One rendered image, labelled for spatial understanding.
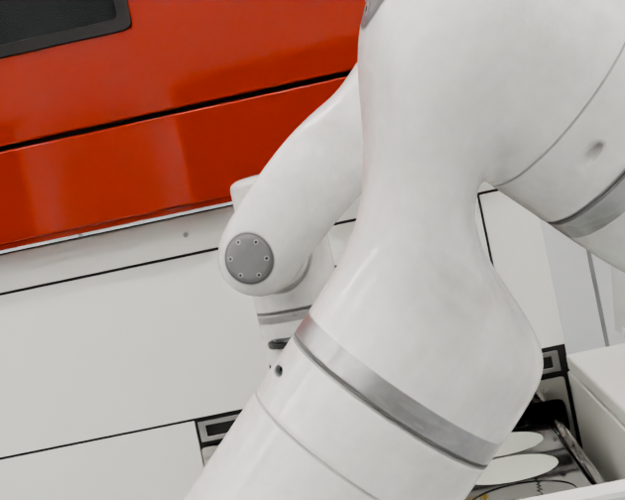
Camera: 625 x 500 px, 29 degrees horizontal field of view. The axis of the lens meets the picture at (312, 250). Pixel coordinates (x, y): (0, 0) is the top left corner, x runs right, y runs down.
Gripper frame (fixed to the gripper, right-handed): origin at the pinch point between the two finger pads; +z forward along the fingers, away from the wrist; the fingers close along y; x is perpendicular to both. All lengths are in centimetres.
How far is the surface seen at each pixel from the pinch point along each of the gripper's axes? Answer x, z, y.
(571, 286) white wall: 153, 7, -99
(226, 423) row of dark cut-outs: 7.2, -3.6, -29.3
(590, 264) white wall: 157, 3, -95
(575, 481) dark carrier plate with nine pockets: 14.2, 2.6, 17.8
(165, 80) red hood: 6, -45, -24
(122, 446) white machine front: -2.7, -3.3, -37.7
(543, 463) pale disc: 18.4, 2.7, 10.1
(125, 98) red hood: 2, -44, -27
